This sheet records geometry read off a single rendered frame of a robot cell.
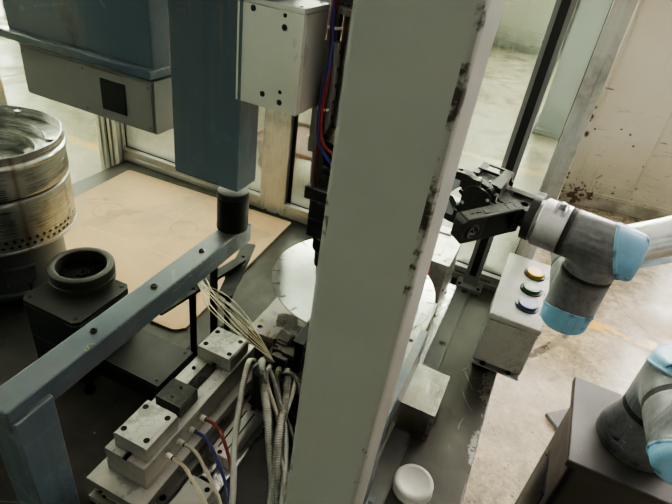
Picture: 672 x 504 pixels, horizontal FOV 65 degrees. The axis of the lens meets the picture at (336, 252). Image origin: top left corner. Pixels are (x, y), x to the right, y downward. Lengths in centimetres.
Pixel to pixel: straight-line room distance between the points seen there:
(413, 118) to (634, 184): 403
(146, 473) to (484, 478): 138
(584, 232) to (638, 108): 319
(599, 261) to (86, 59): 82
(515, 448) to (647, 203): 253
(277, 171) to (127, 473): 96
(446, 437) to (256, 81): 75
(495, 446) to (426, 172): 198
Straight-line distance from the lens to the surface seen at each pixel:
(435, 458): 106
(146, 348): 107
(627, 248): 82
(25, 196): 119
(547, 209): 83
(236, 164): 74
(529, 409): 232
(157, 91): 88
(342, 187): 19
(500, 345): 121
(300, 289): 101
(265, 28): 66
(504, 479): 206
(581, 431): 124
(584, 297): 86
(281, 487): 83
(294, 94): 66
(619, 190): 418
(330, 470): 29
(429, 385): 107
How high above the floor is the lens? 157
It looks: 33 degrees down
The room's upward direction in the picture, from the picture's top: 9 degrees clockwise
